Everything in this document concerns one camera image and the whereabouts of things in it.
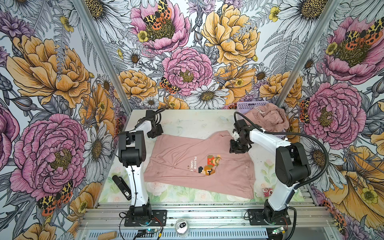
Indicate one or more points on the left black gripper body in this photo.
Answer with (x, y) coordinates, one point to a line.
(155, 131)

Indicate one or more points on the pink printed t-shirt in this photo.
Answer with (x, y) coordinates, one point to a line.
(202, 164)

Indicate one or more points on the black handheld device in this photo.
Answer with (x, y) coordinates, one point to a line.
(123, 187)

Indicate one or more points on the white perforated cable duct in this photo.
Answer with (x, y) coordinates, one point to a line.
(198, 234)

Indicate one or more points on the pink garment in basket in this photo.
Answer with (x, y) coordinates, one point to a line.
(269, 117)

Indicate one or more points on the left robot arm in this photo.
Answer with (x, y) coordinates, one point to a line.
(132, 153)

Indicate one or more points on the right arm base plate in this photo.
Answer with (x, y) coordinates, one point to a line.
(259, 217)

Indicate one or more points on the lavender plastic laundry basket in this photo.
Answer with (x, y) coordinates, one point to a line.
(244, 107)

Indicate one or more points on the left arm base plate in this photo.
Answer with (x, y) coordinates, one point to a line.
(159, 219)

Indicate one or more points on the aluminium frame rail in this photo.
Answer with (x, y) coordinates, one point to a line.
(204, 215)

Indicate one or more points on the small pink red toy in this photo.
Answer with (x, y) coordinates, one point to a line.
(267, 192)

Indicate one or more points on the wooden block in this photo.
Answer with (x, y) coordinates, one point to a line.
(108, 236)

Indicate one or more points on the silver drink can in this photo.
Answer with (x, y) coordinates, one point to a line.
(182, 228)

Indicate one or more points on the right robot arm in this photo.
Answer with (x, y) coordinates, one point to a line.
(291, 166)

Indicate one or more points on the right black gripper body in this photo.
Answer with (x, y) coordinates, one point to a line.
(240, 146)

